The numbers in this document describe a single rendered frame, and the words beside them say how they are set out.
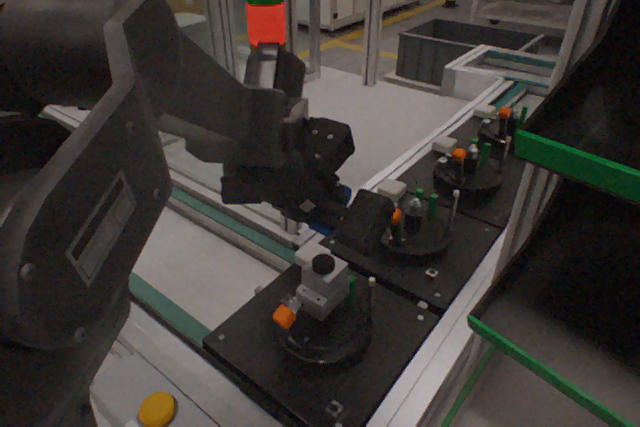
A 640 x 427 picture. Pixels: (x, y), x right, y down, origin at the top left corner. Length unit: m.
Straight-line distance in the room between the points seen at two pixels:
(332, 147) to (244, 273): 0.43
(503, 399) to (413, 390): 0.15
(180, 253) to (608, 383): 0.70
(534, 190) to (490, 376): 0.20
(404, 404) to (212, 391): 0.24
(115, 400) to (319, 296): 0.28
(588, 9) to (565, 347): 0.24
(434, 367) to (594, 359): 0.30
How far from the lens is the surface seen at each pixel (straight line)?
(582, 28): 0.39
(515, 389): 0.53
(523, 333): 0.40
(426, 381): 0.65
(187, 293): 0.82
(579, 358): 0.40
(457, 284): 0.76
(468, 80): 1.69
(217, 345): 0.66
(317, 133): 0.47
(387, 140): 1.37
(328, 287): 0.57
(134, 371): 0.68
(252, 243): 0.85
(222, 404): 0.63
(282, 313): 0.55
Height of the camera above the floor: 1.49
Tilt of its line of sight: 34 degrees down
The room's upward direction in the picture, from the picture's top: straight up
